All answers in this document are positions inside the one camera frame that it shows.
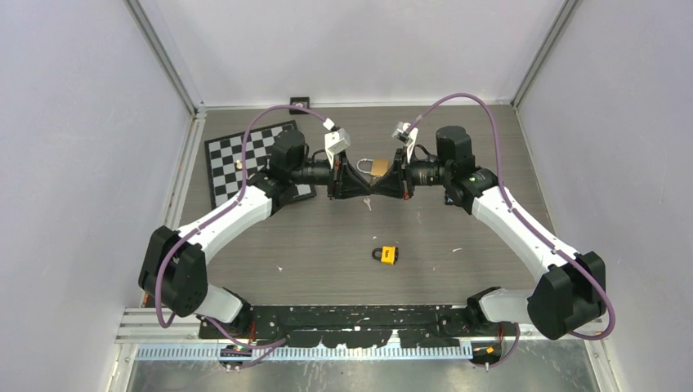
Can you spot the yellow small padlock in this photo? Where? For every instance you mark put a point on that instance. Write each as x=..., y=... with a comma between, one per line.
x=386, y=255

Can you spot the brass padlock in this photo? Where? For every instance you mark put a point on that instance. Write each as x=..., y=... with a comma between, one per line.
x=374, y=167

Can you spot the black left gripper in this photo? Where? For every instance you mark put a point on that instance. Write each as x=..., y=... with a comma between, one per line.
x=343, y=181

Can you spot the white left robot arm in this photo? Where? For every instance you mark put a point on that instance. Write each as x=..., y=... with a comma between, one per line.
x=174, y=270

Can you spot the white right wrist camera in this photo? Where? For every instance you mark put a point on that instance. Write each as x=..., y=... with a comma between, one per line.
x=407, y=134

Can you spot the black white chessboard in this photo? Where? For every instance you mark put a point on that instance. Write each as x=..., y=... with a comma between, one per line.
x=223, y=156

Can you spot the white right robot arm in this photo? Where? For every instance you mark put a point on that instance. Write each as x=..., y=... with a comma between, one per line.
x=570, y=286

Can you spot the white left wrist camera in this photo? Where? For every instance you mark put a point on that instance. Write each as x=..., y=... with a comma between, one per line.
x=336, y=142

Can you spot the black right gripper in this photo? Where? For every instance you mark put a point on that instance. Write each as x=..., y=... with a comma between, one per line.
x=397, y=184

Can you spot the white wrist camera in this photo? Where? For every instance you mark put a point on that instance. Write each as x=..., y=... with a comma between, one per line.
x=336, y=142
x=407, y=134

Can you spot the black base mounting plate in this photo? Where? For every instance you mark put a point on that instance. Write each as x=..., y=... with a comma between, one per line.
x=356, y=326

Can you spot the small black square box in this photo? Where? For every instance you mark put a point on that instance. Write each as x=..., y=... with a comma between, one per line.
x=299, y=104

